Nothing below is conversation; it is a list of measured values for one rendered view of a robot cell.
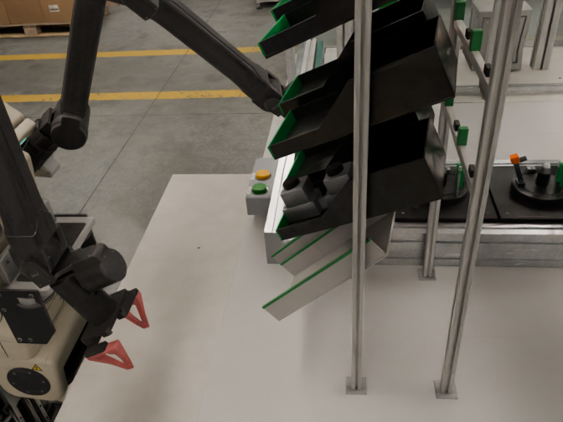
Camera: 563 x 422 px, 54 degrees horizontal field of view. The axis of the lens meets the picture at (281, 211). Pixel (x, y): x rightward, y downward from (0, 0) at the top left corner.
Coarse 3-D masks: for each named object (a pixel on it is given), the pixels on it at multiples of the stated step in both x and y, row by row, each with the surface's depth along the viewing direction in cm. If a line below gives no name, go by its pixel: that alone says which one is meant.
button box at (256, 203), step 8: (256, 160) 161; (264, 160) 161; (272, 160) 161; (256, 168) 158; (264, 168) 157; (272, 168) 157; (272, 176) 154; (272, 184) 150; (248, 192) 148; (248, 200) 146; (256, 200) 146; (264, 200) 146; (248, 208) 148; (256, 208) 148; (264, 208) 147
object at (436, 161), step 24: (384, 144) 92; (408, 144) 91; (432, 144) 84; (384, 168) 95; (408, 168) 79; (432, 168) 80; (384, 192) 82; (408, 192) 81; (432, 192) 80; (336, 216) 88
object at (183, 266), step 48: (192, 192) 168; (240, 192) 167; (144, 240) 150; (192, 240) 149; (240, 240) 147; (144, 288) 135; (192, 288) 134; (144, 336) 122; (192, 336) 121; (96, 384) 112; (144, 384) 111; (192, 384) 111
